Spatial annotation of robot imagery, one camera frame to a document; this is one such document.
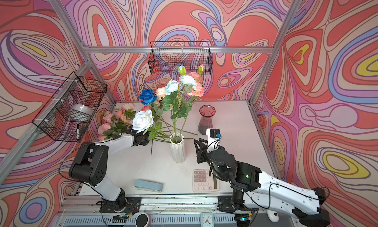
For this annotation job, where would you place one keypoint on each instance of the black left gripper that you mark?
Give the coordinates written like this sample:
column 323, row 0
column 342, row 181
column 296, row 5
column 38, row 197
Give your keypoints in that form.
column 145, row 142

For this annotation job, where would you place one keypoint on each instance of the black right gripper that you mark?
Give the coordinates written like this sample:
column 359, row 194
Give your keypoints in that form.
column 202, row 153

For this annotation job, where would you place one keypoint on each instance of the white artificial rose stem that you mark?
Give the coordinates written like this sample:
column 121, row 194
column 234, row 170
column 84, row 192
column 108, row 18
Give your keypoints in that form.
column 154, row 130

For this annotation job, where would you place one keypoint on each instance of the white ribbed vase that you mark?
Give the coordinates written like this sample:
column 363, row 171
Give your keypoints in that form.
column 177, row 147

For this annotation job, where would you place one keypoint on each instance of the purple glass vase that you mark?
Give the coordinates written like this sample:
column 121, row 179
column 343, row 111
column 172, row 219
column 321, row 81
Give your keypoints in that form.
column 206, row 112

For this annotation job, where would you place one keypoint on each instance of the blue artificial rose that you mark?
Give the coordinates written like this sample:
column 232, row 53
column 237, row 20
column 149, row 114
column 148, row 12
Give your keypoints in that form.
column 152, row 110

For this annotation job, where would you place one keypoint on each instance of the cream artificial flower stem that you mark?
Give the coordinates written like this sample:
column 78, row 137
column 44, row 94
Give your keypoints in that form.
column 165, row 107

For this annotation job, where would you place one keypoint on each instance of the light blue flower stem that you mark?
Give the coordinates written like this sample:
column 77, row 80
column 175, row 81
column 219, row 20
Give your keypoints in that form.
column 173, row 86

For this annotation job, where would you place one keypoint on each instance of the pink peach flower stem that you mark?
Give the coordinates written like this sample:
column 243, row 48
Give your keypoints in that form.
column 191, row 89

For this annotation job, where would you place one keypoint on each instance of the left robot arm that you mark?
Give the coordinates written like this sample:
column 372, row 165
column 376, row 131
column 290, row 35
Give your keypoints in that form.
column 90, row 166

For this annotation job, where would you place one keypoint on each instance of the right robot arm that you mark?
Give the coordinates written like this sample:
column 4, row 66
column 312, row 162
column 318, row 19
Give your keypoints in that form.
column 254, row 188

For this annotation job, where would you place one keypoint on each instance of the pile of artificial flowers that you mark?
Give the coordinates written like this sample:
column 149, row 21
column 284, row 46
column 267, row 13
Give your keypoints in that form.
column 120, row 121

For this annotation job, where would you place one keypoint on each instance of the pink calculator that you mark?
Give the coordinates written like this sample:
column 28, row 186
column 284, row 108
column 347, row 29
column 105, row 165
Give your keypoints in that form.
column 204, row 181

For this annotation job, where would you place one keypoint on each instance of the light blue eraser box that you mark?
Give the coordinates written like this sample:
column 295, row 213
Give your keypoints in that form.
column 148, row 186

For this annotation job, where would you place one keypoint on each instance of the white tape roll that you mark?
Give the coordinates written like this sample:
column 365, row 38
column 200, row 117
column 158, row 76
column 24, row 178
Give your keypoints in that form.
column 80, row 113

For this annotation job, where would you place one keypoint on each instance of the small green clock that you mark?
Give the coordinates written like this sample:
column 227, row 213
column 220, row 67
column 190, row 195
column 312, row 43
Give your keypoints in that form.
column 207, row 220

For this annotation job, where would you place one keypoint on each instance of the round black speaker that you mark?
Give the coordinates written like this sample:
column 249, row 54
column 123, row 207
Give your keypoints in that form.
column 143, row 220

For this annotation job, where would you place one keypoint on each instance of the white computer mouse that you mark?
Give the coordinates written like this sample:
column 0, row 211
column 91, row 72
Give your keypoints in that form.
column 273, row 216

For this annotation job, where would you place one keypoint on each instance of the left black wire basket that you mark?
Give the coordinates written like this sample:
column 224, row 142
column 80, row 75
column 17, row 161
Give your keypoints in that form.
column 55, row 121

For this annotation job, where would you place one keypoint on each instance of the black wire basket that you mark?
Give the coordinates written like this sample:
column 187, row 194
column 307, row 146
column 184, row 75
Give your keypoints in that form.
column 55, row 121
column 167, row 56

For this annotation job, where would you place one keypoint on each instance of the back black wire basket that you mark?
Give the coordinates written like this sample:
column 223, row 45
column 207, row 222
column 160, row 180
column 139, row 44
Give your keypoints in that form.
column 167, row 56

